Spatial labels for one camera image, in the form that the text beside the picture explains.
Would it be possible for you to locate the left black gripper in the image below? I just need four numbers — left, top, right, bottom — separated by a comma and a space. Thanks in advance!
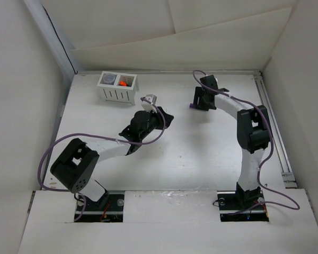
139, 106, 173, 140

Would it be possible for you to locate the orange highlighter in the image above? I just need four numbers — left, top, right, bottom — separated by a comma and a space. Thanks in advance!
119, 81, 127, 87

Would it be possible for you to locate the clear jar of paper clips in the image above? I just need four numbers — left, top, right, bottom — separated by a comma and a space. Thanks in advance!
101, 74, 116, 85

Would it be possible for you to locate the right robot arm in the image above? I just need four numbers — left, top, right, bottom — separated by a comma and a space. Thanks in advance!
190, 75, 270, 210

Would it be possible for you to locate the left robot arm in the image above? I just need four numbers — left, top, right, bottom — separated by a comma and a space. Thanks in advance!
50, 106, 174, 210

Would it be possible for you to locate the white two-compartment organizer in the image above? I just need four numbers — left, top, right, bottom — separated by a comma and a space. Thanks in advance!
97, 71, 139, 105

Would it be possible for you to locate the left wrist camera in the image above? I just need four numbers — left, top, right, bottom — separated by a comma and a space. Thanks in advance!
140, 94, 157, 113

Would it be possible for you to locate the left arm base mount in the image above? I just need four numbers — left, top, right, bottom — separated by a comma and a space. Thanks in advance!
74, 191, 125, 223

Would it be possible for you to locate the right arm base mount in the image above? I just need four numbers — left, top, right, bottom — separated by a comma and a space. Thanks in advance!
213, 191, 269, 222

